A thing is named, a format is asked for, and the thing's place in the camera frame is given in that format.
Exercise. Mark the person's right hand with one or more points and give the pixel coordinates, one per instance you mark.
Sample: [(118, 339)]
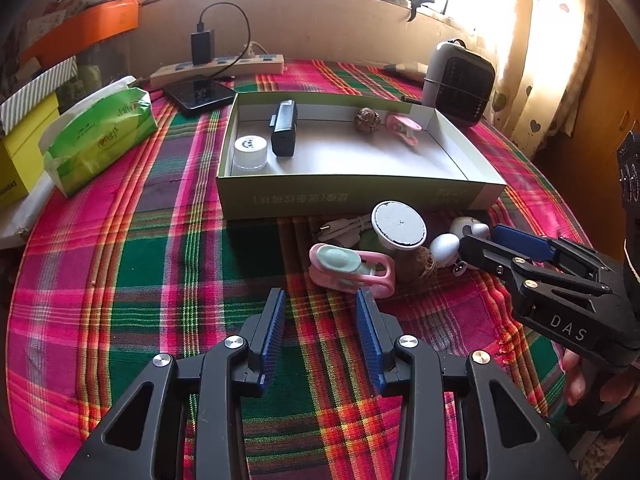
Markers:
[(618, 388)]

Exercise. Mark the small pink clip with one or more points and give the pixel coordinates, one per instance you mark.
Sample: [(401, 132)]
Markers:
[(404, 127)]

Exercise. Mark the yellow box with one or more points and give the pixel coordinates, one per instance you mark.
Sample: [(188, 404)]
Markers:
[(21, 161)]

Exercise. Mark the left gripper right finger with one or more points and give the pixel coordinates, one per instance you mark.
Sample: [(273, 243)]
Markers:
[(378, 332)]

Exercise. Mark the black window latch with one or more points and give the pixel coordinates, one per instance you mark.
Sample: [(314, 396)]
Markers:
[(415, 5)]

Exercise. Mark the white power strip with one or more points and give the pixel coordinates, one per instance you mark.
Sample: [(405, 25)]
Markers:
[(264, 64)]

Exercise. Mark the walnut in box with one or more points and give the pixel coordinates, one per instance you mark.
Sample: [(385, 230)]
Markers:
[(367, 121)]

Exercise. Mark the striped box lid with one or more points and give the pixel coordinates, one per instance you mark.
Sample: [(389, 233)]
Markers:
[(14, 109)]

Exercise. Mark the small white jar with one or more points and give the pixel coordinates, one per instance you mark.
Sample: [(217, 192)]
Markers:
[(250, 153)]

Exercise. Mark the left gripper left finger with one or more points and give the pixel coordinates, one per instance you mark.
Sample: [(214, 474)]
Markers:
[(263, 334)]

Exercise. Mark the black smartphone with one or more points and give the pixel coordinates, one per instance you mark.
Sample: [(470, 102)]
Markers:
[(199, 95)]

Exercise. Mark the black charger with cable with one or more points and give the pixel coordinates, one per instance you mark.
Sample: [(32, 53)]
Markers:
[(202, 43)]

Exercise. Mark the heart pattern curtain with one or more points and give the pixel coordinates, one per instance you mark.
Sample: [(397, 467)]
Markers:
[(536, 96)]

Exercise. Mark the green tissue pack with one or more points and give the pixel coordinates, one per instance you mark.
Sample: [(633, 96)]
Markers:
[(95, 133)]

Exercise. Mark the orange tray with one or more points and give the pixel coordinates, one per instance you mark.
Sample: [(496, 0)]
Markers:
[(82, 31)]

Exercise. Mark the black rectangular device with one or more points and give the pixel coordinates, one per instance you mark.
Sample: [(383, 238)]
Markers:
[(284, 127)]

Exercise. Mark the pink teal carabiner clip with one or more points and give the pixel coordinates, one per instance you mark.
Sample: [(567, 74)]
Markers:
[(347, 270)]

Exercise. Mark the white mushroom toy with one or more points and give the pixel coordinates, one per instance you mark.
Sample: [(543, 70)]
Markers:
[(444, 250)]

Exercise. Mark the green white cardboard box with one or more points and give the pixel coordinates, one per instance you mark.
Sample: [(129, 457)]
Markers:
[(336, 170)]

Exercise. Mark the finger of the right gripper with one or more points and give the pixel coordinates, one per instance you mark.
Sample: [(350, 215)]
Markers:
[(490, 257), (533, 247)]

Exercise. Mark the grey desk fan heater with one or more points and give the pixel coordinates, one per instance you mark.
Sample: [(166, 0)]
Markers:
[(458, 83)]

